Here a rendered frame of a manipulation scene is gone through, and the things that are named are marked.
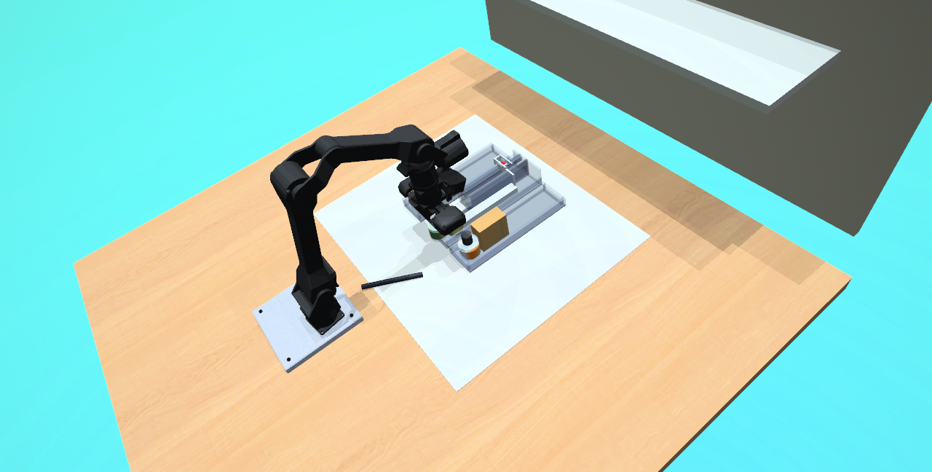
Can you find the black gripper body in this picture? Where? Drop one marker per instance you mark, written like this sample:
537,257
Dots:
448,218

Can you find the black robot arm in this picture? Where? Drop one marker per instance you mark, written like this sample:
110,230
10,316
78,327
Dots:
316,284

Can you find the dark grey cylindrical rod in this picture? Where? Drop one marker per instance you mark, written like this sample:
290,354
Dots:
391,280

